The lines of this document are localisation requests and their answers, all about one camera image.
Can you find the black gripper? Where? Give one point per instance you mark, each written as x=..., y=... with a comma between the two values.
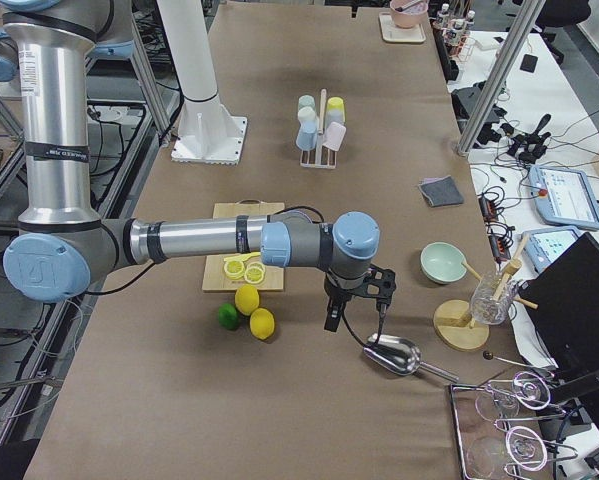
x=337, y=292

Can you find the pink plastic cup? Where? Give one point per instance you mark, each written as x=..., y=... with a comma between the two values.
x=334, y=136

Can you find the mint green cup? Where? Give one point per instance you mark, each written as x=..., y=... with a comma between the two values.
x=306, y=101

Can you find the white cup holder rack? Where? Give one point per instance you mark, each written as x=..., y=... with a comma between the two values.
x=320, y=157

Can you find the light blue cup on rack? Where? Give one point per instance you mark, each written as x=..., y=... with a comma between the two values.
x=307, y=135

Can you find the grey cup on rack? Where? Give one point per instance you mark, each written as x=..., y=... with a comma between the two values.
x=334, y=116

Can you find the white cup on rack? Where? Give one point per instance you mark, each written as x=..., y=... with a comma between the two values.
x=308, y=119

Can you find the yellow cup on rack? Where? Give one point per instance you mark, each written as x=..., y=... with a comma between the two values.
x=335, y=103

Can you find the yellow lemon lower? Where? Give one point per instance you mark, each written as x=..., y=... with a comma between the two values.
x=262, y=324

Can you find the yellow lemon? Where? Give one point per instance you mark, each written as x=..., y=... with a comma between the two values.
x=262, y=324
x=246, y=299

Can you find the metal scoop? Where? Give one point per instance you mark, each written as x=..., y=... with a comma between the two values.
x=401, y=356

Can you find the lemon slice right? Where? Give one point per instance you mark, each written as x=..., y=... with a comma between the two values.
x=254, y=273

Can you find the yellow lemon upper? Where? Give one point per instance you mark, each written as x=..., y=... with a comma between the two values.
x=246, y=299

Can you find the yellow plastic knife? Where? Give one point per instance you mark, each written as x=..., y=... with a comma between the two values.
x=241, y=257

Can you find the green lime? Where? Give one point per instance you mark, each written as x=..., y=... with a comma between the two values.
x=228, y=317

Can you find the mint green bowl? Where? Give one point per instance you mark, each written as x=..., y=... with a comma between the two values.
x=442, y=263

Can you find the wooden cutting board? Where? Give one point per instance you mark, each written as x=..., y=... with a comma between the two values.
x=214, y=278

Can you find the clear glass mug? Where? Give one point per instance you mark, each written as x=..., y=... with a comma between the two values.
x=487, y=310

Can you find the grey folded cloth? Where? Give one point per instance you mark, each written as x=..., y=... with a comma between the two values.
x=439, y=192

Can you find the brown-tipped stirrer stick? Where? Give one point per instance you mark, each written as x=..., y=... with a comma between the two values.
x=488, y=355

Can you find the metal wine glass rack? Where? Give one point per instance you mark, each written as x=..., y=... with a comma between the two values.
x=469, y=426

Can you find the upper wine glass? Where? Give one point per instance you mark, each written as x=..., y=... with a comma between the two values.
x=503, y=399

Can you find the teach pendant tablet lower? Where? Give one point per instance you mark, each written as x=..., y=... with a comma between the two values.
x=544, y=246

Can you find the teach pendant tablet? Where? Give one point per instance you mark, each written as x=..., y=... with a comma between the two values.
x=544, y=246
x=564, y=197

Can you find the lower wine glass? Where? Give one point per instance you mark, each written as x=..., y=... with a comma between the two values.
x=512, y=455

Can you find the black monitor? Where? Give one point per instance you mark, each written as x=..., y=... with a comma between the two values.
x=567, y=317

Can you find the teach pendant tablet upper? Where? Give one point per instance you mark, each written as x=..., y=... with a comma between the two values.
x=564, y=197

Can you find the bottle rack with bottles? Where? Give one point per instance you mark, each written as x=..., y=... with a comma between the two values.
x=454, y=23

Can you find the aluminium frame post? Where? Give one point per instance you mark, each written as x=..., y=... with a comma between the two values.
x=516, y=37

